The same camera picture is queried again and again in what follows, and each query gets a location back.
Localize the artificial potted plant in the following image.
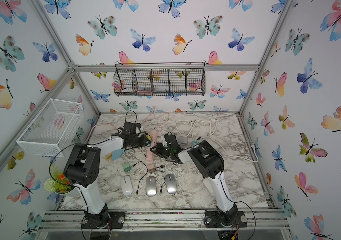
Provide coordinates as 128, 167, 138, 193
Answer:
44, 167, 75, 195

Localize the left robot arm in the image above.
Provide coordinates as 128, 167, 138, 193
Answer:
64, 122, 150, 228

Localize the teal power strip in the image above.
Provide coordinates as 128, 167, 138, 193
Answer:
191, 138, 204, 147

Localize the aluminium front rail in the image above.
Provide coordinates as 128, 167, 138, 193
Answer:
39, 209, 290, 232

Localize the pink power strip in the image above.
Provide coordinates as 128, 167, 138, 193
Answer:
145, 129, 158, 164

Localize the black charging cable silver mouse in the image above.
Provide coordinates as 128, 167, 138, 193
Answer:
154, 164, 166, 194

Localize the pink charger plug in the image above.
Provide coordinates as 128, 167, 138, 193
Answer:
147, 164, 155, 173

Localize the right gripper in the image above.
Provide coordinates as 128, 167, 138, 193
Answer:
149, 142, 174, 158

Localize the black charging cable white mouse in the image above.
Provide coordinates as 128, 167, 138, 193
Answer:
132, 161, 149, 195

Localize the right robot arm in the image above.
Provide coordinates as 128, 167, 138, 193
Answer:
149, 135, 241, 226

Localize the white power cord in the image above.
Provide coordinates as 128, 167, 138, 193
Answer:
174, 118, 259, 163

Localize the blue round object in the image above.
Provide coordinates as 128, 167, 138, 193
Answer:
104, 149, 124, 161

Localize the white wireless mouse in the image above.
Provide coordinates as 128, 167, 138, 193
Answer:
120, 175, 133, 196

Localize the green charger plug front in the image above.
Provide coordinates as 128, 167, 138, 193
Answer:
122, 163, 132, 173

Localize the white mouse right front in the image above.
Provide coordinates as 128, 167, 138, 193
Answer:
202, 178, 215, 197

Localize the black wire wall basket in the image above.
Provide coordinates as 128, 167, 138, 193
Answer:
112, 62, 206, 97

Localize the white mesh wall basket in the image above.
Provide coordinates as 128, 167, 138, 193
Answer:
16, 99, 84, 157

